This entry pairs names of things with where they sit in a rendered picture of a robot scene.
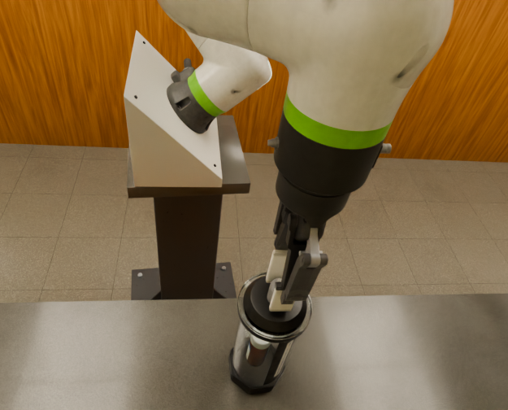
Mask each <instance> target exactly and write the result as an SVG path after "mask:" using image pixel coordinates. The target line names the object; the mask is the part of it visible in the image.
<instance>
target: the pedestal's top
mask: <svg viewBox="0 0 508 410"><path fill-rule="evenodd" d="M216 119H217V127H218V136H219V153H220V162H221V170H222V179H223V180H222V187H150V186H135V185H134V179H133V172H132V160H131V153H130V145H129V144H128V181H127V190H128V198H154V197H174V196H194V195H213V194H248V193H249V192H250V178H249V174H248V171H247V167H246V164H245V158H244V155H243V152H242V149H241V143H240V139H239V136H238V132H237V127H236V124H235V120H234V117H233V116H217V117H216Z"/></svg>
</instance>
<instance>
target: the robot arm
mask: <svg viewBox="0 0 508 410"><path fill-rule="evenodd" d="M157 1H158V4H159V5H160V6H161V7H162V9H163V10H164V11H165V13H166V14H167V15H168V16H169V17H170V18H171V19H172V20H173V21H174V22H175V23H177V24H178V25H179V26H181V27H182V28H183V29H184V30H185V31H186V32H187V34H188V35H189V37H190V38H191V40H192V41H193V43H194V45H195V46H196V47H197V48H198V50H199V52H200V53H201V55H202V57H203V63H202V65H200V66H199V67H198V68H196V69H195V68H194V67H192V64H191V60H190V59H188V58H186V59H184V67H185V69H183V71H182V72H178V71H177V70H175V71H174V72H173V73H172V74H171V79H172V80H173V82H174V83H171V84H170V85H169V86H168V87H167V98H168V101H169V103H170V104H171V106H172V109H173V110H174V112H175V113H176V114H177V116H178V117H179V118H180V119H181V121H182V122H183V123H184V124H185V125H186V126H187V127H189V128H190V129H191V130H193V131H194V132H195V133H204V132H206V131H207V130H208V129H209V127H210V125H211V122H212V121H213V120H214V119H215V118H216V117H217V116H219V115H220V114H223V113H225V112H227V111H229V110H230V109H232V108H233V107H235V106H236V105H237V104H238V103H240V102H241V101H243V100H244V99H245V98H247V97H248V96H250V95H251V94H252V93H253V92H255V91H256V90H257V89H259V88H260V87H262V86H263V85H265V84H266V83H267V82H268V81H269V80H270V79H271V75H272V70H271V65H270V62H269V60H268V58H270V59H274V60H275V61H277V62H280V63H282V64H283V65H284V66H286V68H287V69H288V71H289V83H288V87H287V91H286V95H285V100H284V106H283V111H282V115H281V118H280V126H279V130H278V134H277V137H275V138H272V139H271V140H267V146H270V147H274V148H275V149H274V161H275V164H276V166H277V168H278V169H279V172H278V176H277V179H276V193H277V196H278V198H279V200H280V203H279V207H278V211H277V214H276V221H275V224H274V228H273V232H274V234H277V235H276V239H275V241H274V246H275V248H276V250H274V251H273V252H272V256H271V261H270V264H269V268H268V271H267V276H266V283H271V281H272V280H274V279H276V278H278V279H277V281H276V282H275V289H274V293H273V295H272V298H271V303H270V306H269V310H270V311H271V312H287V311H291V310H292V308H293V304H294V302H295V301H306V299H307V297H308V295H309V293H310V291H311V289H312V287H313V285H314V284H315V280H316V278H317V276H318V275H319V272H320V270H321V268H323V267H325V266H326V265H327V264H328V255H327V254H326V253H323V252H322V251H320V250H319V240H320V239H321V237H322V236H323V233H324V229H325V225H326V222H327V220H329V219H330V218H332V217H334V216H335V215H337V214H338V213H339V212H341V211H342V210H343V209H344V207H345V205H346V203H347V201H348V199H349V196H350V194H351V192H354V191H355V190H357V189H359V188H360V187H361V186H363V184H364V183H365V182H366V180H367V177H368V175H369V173H370V171H371V169H372V168H374V166H375V164H376V161H377V159H378V157H379V155H380V154H384V153H385V154H390V152H391V150H392V146H391V144H388V143H386V144H385V143H383V142H384V140H385V137H386V135H387V133H388V131H389V128H390V126H391V124H392V122H393V119H394V117H395V115H396V114H397V111H398V109H399V107H400V106H401V104H402V101H403V99H404V98H405V96H406V95H407V93H408V91H409V90H410V88H411V86H412V85H413V84H414V82H415V80H416V79H417V78H418V76H419V74H420V73H421V72H422V71H423V70H424V69H425V67H426V66H427V65H428V63H429V62H430V61H431V60H432V58H433V57H434V55H435V54H436V53H437V51H438V50H439V48H440V47H441V44H442V42H443V41H444V39H445V36H446V34H447V32H448V29H449V26H450V22H451V19H452V14H453V10H454V0H157ZM267 57H268V58H267Z"/></svg>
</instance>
